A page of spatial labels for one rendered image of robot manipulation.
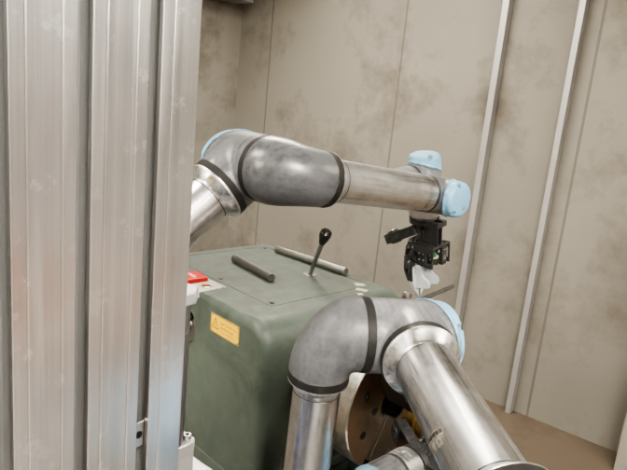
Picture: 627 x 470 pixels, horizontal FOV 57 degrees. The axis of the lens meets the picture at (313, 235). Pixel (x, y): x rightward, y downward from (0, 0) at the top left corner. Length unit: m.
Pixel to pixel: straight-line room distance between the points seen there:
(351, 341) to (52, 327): 0.55
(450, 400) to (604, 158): 2.88
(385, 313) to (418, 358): 0.10
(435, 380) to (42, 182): 0.55
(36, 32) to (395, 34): 3.81
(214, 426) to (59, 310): 1.11
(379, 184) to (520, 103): 2.67
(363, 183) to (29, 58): 0.74
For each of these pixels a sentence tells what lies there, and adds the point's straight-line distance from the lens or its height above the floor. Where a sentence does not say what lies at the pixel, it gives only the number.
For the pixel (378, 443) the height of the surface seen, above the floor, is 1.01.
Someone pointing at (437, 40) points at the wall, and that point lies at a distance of 3.93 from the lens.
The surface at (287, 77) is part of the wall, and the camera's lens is 4.62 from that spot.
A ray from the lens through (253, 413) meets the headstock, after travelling 1.31.
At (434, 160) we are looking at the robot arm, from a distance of 1.33.
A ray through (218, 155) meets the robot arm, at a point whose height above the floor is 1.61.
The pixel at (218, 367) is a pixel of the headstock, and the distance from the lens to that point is 1.38.
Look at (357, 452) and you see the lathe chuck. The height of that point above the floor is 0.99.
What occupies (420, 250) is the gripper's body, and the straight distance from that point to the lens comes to 1.39.
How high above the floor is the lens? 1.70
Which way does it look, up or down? 12 degrees down
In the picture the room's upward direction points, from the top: 6 degrees clockwise
